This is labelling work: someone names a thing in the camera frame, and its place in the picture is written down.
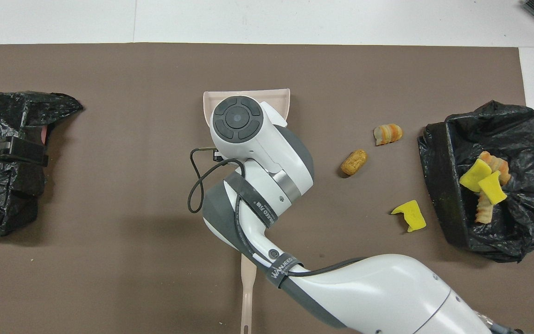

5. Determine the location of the brown table mat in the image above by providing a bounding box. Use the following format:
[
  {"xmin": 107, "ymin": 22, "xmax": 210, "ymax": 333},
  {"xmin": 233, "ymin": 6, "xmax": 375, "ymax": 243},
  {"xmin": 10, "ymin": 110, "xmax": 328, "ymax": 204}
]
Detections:
[{"xmin": 0, "ymin": 43, "xmax": 534, "ymax": 334}]

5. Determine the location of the yellow green sponge piece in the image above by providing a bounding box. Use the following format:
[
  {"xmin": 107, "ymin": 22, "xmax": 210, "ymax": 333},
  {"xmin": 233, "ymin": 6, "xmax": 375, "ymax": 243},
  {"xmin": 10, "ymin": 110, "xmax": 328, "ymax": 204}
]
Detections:
[
  {"xmin": 478, "ymin": 171, "xmax": 508, "ymax": 205},
  {"xmin": 459, "ymin": 159, "xmax": 492, "ymax": 193}
]

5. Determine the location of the notched yellow sponge piece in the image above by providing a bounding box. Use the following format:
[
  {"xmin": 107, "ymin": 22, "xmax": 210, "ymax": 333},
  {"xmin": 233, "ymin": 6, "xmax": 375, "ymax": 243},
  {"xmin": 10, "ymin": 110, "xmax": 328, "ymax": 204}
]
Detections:
[{"xmin": 390, "ymin": 199, "xmax": 427, "ymax": 233}]

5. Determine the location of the striped croissant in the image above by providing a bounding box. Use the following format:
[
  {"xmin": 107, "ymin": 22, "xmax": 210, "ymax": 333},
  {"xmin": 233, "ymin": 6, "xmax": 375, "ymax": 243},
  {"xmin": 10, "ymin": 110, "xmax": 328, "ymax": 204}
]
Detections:
[
  {"xmin": 478, "ymin": 151, "xmax": 511, "ymax": 185},
  {"xmin": 373, "ymin": 123, "xmax": 403, "ymax": 147},
  {"xmin": 475, "ymin": 193, "xmax": 495, "ymax": 224}
]

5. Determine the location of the black bag lined bin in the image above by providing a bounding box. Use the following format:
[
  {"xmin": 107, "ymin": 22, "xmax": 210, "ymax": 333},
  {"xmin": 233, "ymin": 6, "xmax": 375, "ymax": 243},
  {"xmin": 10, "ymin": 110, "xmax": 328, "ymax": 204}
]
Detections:
[
  {"xmin": 417, "ymin": 100, "xmax": 534, "ymax": 263},
  {"xmin": 0, "ymin": 91, "xmax": 84, "ymax": 237}
]

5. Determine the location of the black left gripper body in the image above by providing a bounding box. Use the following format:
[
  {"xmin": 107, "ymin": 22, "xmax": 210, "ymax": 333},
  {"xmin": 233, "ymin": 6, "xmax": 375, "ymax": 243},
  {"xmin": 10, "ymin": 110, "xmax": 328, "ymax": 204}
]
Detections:
[{"xmin": 0, "ymin": 136, "xmax": 49, "ymax": 167}]

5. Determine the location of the beige hand brush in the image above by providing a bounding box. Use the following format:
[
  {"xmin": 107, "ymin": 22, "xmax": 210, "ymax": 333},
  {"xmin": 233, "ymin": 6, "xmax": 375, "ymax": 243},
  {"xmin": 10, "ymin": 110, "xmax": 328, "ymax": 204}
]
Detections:
[{"xmin": 241, "ymin": 253, "xmax": 257, "ymax": 334}]

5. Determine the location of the beige plastic dustpan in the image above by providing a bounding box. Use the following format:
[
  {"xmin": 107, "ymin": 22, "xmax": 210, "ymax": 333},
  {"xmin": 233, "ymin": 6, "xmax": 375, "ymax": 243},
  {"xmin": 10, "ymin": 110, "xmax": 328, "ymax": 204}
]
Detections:
[{"xmin": 203, "ymin": 88, "xmax": 291, "ymax": 140}]

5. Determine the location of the brown bread roll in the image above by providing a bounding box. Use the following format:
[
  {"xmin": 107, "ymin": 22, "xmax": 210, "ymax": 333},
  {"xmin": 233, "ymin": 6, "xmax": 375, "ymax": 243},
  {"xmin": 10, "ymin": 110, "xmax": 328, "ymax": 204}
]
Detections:
[{"xmin": 340, "ymin": 149, "xmax": 369, "ymax": 177}]

